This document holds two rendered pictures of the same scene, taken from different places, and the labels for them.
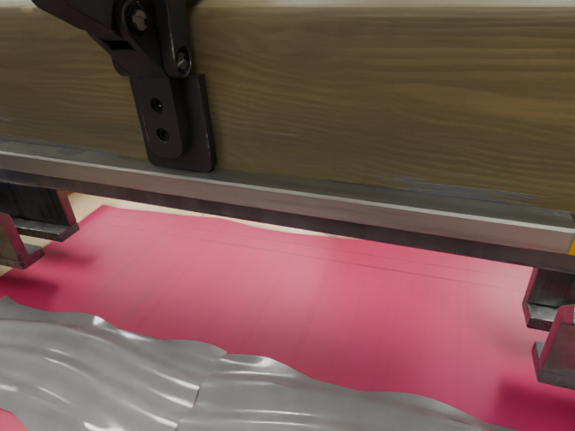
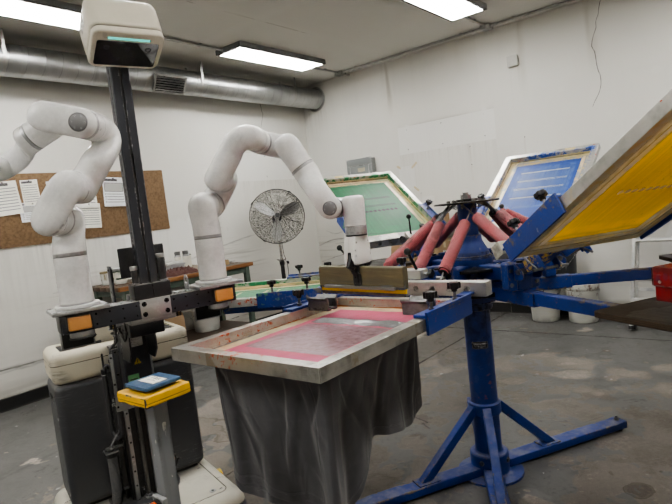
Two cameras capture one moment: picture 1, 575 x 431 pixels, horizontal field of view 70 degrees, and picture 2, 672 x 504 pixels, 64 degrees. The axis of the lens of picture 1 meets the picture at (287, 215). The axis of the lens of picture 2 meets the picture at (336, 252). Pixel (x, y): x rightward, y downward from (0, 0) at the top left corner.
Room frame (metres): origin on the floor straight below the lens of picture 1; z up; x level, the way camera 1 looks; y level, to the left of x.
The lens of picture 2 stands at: (-1.58, -0.48, 1.35)
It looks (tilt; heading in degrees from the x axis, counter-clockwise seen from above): 5 degrees down; 19
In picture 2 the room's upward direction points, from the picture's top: 6 degrees counter-clockwise
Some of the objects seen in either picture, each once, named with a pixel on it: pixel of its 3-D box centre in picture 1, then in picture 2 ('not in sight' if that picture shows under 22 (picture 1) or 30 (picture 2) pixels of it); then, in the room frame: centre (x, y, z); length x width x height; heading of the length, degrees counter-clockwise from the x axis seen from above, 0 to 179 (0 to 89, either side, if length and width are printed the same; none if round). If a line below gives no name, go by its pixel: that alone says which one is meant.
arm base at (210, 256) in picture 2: not in sight; (209, 260); (0.07, 0.55, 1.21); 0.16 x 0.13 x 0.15; 53
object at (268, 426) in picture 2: not in sight; (274, 435); (-0.27, 0.21, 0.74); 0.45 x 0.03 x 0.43; 69
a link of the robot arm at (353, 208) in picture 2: not in sight; (343, 211); (0.19, 0.07, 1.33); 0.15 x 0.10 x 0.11; 104
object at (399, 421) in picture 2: not in sight; (382, 414); (-0.12, -0.07, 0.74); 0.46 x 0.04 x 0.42; 159
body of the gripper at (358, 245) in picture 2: not in sight; (357, 247); (0.19, 0.04, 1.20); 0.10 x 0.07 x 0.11; 159
